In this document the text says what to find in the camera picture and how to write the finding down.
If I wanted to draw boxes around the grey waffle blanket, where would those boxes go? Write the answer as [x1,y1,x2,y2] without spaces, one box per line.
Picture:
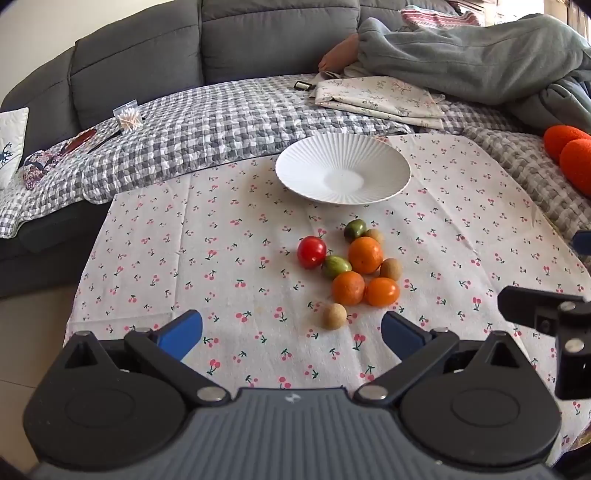
[463,126,591,268]

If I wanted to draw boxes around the grey sofa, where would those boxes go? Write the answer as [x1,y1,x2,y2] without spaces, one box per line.
[0,0,462,298]

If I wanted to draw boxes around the clear cotton swab box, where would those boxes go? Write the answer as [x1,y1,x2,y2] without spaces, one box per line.
[113,104,145,134]

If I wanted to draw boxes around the small orange tomato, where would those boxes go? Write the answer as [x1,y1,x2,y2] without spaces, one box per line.
[366,277,400,307]

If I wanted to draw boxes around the red tomato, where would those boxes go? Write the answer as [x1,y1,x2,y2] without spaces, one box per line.
[297,236,328,270]

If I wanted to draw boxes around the white deer print cushion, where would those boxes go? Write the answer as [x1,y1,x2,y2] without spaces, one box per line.
[0,107,29,190]

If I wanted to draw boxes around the orange plush pillow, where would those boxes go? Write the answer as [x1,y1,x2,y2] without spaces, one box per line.
[542,124,591,199]

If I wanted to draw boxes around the cherry print tablecloth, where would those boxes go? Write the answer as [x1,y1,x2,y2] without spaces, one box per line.
[65,131,591,462]

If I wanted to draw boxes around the blue-grey blanket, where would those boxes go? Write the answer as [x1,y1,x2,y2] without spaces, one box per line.
[503,69,591,137]

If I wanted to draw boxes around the paisley patterned cloth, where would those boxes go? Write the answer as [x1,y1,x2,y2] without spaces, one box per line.
[21,128,100,190]

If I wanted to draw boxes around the pink patterned pillow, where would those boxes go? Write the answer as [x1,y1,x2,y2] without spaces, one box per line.
[399,4,485,31]

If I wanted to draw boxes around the orange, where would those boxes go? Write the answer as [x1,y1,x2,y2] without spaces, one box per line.
[348,236,384,275]
[332,271,367,306]

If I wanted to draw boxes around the white ribbed plate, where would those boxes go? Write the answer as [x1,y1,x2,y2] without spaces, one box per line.
[275,133,411,206]

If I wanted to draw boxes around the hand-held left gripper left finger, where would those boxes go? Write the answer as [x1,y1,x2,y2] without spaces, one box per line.
[62,310,232,402]

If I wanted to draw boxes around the grey checked quilt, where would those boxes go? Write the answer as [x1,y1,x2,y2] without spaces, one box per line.
[0,74,522,241]

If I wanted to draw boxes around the light green tomato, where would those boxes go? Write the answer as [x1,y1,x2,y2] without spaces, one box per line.
[322,255,353,280]

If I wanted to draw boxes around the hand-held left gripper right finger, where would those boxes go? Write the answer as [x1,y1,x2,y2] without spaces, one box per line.
[355,311,536,402]

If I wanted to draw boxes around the folded floral cloth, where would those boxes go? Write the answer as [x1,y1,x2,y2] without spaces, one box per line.
[315,76,446,132]

